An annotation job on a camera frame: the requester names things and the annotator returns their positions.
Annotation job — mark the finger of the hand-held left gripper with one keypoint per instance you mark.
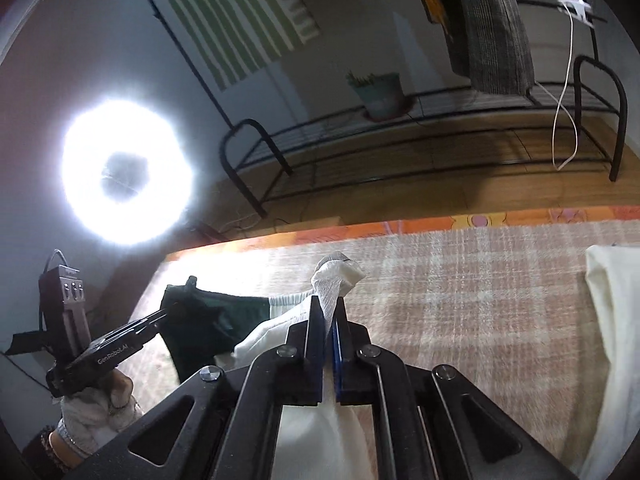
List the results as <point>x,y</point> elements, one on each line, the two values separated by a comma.
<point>150,321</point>

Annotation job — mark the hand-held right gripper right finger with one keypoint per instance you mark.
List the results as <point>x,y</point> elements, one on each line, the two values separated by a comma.
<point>340,360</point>

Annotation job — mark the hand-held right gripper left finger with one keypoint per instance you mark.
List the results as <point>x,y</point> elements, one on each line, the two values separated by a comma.
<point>316,340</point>

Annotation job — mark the white green printed t-shirt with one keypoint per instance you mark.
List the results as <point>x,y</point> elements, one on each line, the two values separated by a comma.
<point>330,280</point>

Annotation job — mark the person's left forearm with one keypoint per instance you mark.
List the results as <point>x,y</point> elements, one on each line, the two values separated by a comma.
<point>60,452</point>

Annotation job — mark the black metal clothes rack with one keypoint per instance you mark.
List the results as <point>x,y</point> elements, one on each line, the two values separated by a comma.
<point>248,122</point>

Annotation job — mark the person's left hand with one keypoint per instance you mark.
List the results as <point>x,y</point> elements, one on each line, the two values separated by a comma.
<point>95,415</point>

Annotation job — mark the orange patterned bed sheet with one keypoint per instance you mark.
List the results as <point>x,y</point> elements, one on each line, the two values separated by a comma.
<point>380,227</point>

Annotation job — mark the plaid blanket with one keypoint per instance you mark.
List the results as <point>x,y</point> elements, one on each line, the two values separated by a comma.
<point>475,335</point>

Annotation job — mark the potted plant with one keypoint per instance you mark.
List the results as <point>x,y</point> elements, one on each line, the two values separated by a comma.
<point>382,97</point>

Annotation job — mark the white garment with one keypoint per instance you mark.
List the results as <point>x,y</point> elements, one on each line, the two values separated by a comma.
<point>615,335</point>

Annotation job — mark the grey plaid coat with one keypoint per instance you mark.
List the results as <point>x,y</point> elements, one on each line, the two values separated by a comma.
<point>490,35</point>

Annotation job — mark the green striped wall hanging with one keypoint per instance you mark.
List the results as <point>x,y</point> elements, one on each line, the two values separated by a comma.
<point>225,25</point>

